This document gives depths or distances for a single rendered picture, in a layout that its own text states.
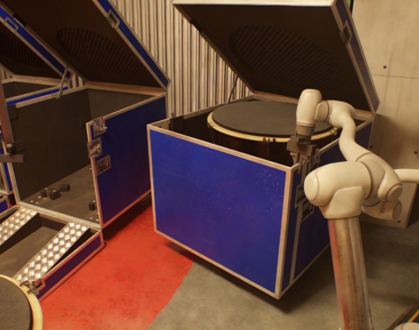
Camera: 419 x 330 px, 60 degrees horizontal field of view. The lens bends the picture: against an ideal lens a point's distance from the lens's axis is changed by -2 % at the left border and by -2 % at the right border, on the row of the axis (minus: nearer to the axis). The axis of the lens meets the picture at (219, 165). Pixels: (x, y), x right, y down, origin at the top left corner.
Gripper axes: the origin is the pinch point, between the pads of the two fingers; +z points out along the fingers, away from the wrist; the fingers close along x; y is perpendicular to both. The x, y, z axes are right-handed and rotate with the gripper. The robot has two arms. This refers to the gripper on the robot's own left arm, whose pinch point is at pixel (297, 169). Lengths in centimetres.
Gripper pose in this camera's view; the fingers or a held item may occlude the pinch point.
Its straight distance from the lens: 182.8
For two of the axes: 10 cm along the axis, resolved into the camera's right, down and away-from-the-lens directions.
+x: -7.7, -2.6, 5.8
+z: -1.2, 9.6, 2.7
